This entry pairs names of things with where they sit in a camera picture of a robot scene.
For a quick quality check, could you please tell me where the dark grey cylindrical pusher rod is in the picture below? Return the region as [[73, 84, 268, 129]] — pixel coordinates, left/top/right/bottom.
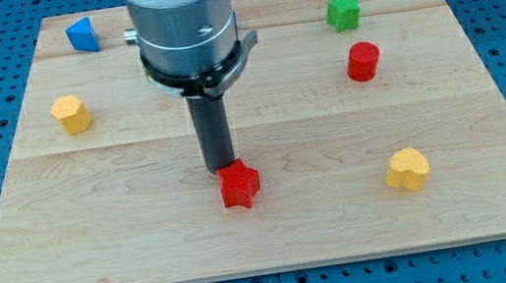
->
[[187, 98, 235, 174]]

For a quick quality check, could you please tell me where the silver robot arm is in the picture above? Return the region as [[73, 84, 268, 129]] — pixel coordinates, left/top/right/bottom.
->
[[125, 0, 239, 175]]

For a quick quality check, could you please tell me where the yellow hexagon block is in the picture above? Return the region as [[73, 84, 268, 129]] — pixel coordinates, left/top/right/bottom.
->
[[50, 94, 92, 136]]

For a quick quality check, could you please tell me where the red star block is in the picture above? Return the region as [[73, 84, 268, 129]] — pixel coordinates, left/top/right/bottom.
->
[[216, 158, 261, 209]]

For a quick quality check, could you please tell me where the blue triangle block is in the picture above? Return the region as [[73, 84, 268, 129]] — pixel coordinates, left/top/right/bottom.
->
[[65, 17, 100, 53]]

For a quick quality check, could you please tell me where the red cylinder block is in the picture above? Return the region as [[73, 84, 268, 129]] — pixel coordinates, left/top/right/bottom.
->
[[347, 41, 380, 83]]

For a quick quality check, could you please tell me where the wooden board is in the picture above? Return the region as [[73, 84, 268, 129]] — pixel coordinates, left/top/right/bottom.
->
[[0, 0, 506, 283]]

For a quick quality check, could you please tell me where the green star block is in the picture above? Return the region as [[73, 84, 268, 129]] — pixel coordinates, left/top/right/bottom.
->
[[326, 0, 361, 32]]

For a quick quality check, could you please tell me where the yellow heart block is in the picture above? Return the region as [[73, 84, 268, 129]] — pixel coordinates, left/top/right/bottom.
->
[[384, 147, 430, 192]]

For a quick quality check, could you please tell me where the black clamp ring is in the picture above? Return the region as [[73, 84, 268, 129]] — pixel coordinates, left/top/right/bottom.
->
[[137, 28, 267, 111]]

